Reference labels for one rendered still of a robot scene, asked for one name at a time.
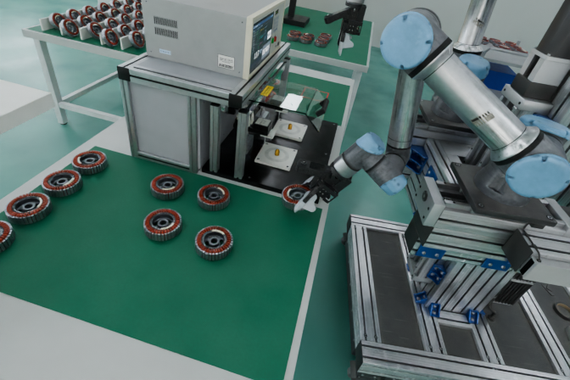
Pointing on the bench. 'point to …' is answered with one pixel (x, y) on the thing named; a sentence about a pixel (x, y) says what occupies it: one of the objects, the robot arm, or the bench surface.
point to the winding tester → (209, 26)
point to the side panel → (161, 125)
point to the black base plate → (254, 170)
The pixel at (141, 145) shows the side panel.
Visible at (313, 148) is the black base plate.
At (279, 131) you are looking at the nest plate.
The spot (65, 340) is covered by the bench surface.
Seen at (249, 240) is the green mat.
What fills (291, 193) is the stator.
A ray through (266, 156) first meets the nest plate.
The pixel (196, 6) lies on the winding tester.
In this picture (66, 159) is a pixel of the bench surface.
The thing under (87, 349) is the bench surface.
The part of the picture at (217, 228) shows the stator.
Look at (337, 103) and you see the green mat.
